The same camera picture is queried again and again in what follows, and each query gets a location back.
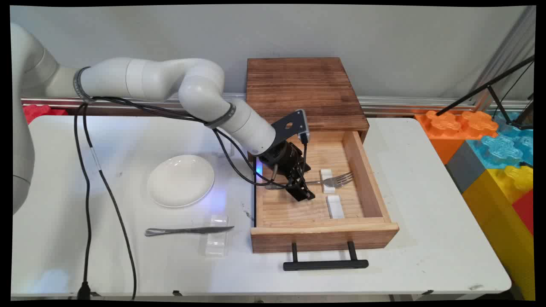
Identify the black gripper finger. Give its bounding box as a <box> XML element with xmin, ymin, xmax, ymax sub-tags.
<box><xmin>298</xmin><ymin>170</ymin><xmax>317</xmax><ymax>201</ymax></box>
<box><xmin>285</xmin><ymin>178</ymin><xmax>309</xmax><ymax>202</ymax></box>

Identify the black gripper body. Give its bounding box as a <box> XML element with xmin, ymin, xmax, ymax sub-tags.
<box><xmin>257</xmin><ymin>142</ymin><xmax>311</xmax><ymax>183</ymax></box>

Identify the steel serrated table knife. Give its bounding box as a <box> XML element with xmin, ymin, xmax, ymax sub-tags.
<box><xmin>145</xmin><ymin>226</ymin><xmax>235</xmax><ymax>237</ymax></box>

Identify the pale wooden drawer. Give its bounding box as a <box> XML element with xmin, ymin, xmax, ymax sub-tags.
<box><xmin>250</xmin><ymin>130</ymin><xmax>400</xmax><ymax>253</ymax></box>

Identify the steel fork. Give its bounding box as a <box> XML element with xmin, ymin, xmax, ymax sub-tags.
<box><xmin>264</xmin><ymin>172</ymin><xmax>354</xmax><ymax>190</ymax></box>

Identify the dark wooden drawer cabinet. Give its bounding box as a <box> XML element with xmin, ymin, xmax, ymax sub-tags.
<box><xmin>246</xmin><ymin>58</ymin><xmax>370</xmax><ymax>162</ymax></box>

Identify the white round plate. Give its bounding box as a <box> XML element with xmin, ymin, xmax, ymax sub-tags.
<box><xmin>147</xmin><ymin>155</ymin><xmax>215</xmax><ymax>208</ymax></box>

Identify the orange foam block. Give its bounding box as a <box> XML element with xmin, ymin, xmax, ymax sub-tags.
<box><xmin>415</xmin><ymin>110</ymin><xmax>499</xmax><ymax>165</ymax></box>

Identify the grey foam block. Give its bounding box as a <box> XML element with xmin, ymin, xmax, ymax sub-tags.
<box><xmin>445</xmin><ymin>141</ymin><xmax>487</xmax><ymax>194</ymax></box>

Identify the black tripod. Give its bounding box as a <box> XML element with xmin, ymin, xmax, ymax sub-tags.
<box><xmin>435</xmin><ymin>55</ymin><xmax>536</xmax><ymax>130</ymax></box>

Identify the blue foam block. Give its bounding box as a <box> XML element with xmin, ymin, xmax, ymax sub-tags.
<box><xmin>465</xmin><ymin>112</ymin><xmax>534</xmax><ymax>170</ymax></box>

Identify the large red foam block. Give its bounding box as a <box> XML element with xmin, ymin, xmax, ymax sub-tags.
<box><xmin>512</xmin><ymin>190</ymin><xmax>534</xmax><ymax>236</ymax></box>

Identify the small red foam block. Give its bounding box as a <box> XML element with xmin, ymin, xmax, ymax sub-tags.
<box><xmin>22</xmin><ymin>104</ymin><xmax>69</xmax><ymax>124</ymax></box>

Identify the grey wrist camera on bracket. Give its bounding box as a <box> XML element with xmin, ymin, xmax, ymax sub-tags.
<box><xmin>270</xmin><ymin>109</ymin><xmax>311</xmax><ymax>145</ymax></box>

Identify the black cable strap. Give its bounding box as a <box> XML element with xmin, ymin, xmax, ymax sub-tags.
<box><xmin>73</xmin><ymin>66</ymin><xmax>93</xmax><ymax>104</ymax></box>
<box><xmin>204</xmin><ymin>102</ymin><xmax>236</xmax><ymax>129</ymax></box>

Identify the black drawer handle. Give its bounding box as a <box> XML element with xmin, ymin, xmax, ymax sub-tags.
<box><xmin>283</xmin><ymin>241</ymin><xmax>369</xmax><ymax>271</ymax></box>

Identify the aluminium wall rail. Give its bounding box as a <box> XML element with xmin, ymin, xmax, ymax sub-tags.
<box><xmin>21</xmin><ymin>92</ymin><xmax>529</xmax><ymax>116</ymax></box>

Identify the black cable with plug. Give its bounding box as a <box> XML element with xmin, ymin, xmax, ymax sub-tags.
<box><xmin>73</xmin><ymin>96</ymin><xmax>273</xmax><ymax>300</ymax></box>

